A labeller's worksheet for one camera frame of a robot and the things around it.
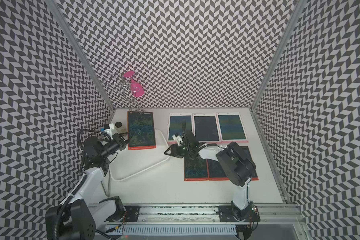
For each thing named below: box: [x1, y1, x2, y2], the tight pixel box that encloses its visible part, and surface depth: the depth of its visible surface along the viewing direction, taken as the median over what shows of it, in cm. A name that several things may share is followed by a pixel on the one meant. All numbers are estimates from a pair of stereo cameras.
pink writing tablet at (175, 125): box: [167, 113, 194, 146], surface depth 114 cm
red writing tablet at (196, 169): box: [184, 153, 209, 182], surface depth 89 cm
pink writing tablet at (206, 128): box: [193, 113, 222, 144], surface depth 111 cm
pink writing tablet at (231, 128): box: [216, 112, 249, 144], surface depth 110 cm
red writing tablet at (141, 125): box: [127, 111, 157, 151], surface depth 80 cm
